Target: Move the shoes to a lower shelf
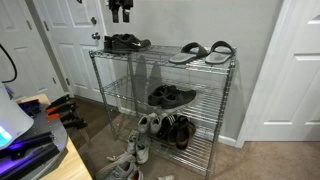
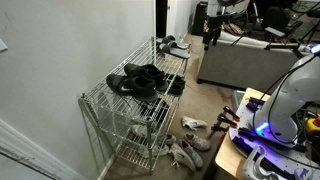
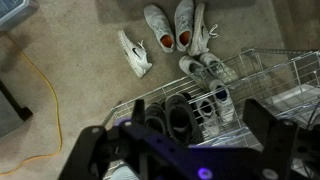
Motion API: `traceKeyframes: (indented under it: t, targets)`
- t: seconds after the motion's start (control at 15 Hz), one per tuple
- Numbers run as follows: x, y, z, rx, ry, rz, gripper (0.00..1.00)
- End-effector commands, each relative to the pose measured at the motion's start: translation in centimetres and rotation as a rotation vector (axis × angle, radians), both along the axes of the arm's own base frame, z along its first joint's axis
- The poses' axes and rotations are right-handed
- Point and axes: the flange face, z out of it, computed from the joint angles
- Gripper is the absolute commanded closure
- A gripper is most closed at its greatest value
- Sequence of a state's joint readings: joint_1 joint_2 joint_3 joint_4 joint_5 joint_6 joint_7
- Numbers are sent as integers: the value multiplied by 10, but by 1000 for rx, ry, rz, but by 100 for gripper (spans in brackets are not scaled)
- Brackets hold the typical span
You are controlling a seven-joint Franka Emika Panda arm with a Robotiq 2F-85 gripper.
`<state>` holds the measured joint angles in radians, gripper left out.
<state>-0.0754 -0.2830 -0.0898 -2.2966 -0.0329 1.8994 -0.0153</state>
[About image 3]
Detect white sneaker on floor right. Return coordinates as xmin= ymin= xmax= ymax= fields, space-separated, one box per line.
xmin=200 ymin=52 xmax=238 ymax=84

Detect black nike sneaker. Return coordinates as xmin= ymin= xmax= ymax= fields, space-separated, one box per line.
xmin=165 ymin=94 xmax=204 ymax=146
xmin=144 ymin=103 xmax=167 ymax=135

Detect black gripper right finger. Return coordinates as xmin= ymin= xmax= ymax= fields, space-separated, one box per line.
xmin=243 ymin=99 xmax=277 ymax=149

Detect grey sneaker orange insole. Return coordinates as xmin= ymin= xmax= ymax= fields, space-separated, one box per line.
xmin=143 ymin=4 xmax=175 ymax=53
xmin=174 ymin=0 xmax=194 ymax=52

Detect grey sofa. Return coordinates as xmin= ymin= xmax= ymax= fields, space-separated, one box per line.
xmin=0 ymin=80 xmax=33 ymax=137

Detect white nike sneaker lying sideways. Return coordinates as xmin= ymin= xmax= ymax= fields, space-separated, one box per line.
xmin=118 ymin=30 xmax=152 ymax=78

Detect clear plastic storage bin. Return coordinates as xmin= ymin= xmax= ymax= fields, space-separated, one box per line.
xmin=0 ymin=0 xmax=39 ymax=32

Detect white sneaker on floor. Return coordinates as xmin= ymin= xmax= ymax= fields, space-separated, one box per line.
xmin=179 ymin=56 xmax=213 ymax=86
xmin=200 ymin=52 xmax=238 ymax=84

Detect silver wire shoe rack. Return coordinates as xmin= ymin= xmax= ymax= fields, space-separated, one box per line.
xmin=101 ymin=47 xmax=320 ymax=180

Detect yellow extension cable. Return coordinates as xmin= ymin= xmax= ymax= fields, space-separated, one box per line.
xmin=0 ymin=33 xmax=64 ymax=177

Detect grey sneaker orange insole left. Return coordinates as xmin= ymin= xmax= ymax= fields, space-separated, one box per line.
xmin=143 ymin=4 xmax=175 ymax=53

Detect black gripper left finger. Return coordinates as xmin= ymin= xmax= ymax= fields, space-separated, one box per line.
xmin=131 ymin=99 xmax=145 ymax=124

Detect white sneaker on rack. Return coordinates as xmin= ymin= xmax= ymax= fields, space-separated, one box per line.
xmin=195 ymin=98 xmax=220 ymax=135

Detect white sneaker blue insole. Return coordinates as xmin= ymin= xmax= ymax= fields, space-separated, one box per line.
xmin=209 ymin=79 xmax=235 ymax=122

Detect grey sneaker orange insole right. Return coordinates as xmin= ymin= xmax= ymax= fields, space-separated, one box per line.
xmin=174 ymin=0 xmax=194 ymax=52

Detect white sneaker on floor left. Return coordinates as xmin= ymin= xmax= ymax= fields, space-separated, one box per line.
xmin=179 ymin=56 xmax=213 ymax=86

